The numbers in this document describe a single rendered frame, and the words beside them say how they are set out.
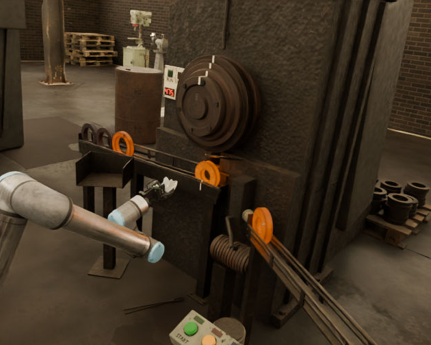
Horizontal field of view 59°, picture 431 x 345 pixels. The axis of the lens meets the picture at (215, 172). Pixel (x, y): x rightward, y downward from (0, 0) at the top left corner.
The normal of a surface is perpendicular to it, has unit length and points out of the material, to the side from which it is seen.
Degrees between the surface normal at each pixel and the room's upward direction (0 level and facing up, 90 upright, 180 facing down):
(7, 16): 90
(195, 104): 90
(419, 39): 90
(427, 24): 90
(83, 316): 0
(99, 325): 0
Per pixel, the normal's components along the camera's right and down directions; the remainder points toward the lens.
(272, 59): -0.64, 0.22
